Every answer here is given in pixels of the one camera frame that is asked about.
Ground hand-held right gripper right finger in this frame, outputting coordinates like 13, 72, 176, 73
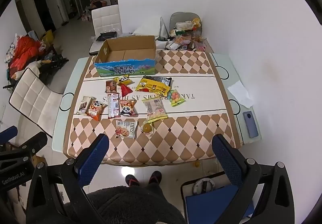
212, 134, 295, 224

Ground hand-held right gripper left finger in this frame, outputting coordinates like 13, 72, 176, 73
26, 134, 110, 224

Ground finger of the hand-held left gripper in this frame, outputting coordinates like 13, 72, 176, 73
0, 125, 19, 140
0, 132, 48, 159

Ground orange mushroom snack packet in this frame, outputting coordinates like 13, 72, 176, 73
86, 100, 108, 121

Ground beige chocolate wafer packet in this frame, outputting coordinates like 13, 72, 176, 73
76, 96, 94, 115

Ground long red and white packet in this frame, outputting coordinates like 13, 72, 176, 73
107, 93, 120, 119

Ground orange panda snack packet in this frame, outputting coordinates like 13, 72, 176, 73
119, 100, 138, 117

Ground brown snack packet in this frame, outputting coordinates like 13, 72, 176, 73
105, 80, 118, 93

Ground beige and yellow snack packet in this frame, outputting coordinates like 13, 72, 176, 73
143, 96, 168, 122

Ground cardboard box with blue print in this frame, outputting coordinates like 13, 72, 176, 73
94, 35, 157, 77

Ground yellow and black snack bag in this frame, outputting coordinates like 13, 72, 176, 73
136, 76, 173, 97

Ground grey-blue smartphone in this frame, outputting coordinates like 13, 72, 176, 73
243, 111, 259, 138

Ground red and black slipper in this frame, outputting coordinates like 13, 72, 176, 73
125, 174, 140, 187
148, 170, 162, 185

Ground white cookie packet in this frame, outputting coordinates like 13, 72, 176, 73
115, 120, 138, 139

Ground checked printed table mat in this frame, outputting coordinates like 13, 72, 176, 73
63, 49, 240, 164

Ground dark fleece robe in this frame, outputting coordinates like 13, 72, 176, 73
86, 183, 187, 224

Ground round yellow pastry packet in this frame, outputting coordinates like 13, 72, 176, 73
141, 120, 154, 135

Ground white cloth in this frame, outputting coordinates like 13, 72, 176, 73
14, 60, 44, 81

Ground white tissue paper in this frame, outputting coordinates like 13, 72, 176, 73
227, 80, 254, 109

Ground red triangular snack packet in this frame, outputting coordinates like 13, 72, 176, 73
120, 84, 133, 98

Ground green packet of coloured candies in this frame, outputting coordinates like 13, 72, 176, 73
166, 89, 185, 107

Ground red clothing pile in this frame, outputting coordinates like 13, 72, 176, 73
9, 35, 42, 70

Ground black metal stand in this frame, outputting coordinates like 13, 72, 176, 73
38, 53, 69, 74

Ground small yellow panda packet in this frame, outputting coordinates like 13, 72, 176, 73
113, 75, 133, 86

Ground pile of snack packets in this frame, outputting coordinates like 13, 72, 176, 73
167, 18, 207, 51

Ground white cushion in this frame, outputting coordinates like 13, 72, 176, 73
133, 16, 163, 38

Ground grey chair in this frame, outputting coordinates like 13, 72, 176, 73
169, 11, 203, 38

